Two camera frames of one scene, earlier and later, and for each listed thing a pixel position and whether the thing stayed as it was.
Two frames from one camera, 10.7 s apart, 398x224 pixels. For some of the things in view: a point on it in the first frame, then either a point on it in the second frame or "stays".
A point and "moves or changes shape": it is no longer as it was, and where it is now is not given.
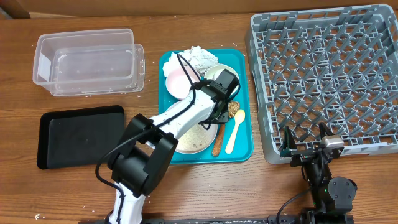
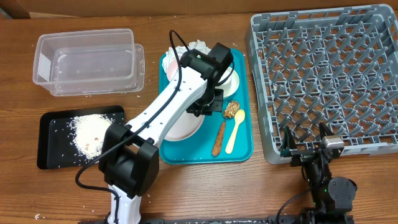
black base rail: [276, 219] stays
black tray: [76, 139] stays
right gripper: [300, 156] stays
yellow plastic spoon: [239, 116] stays
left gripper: [223, 119] to [217, 107]
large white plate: [195, 139] moves or changes shape
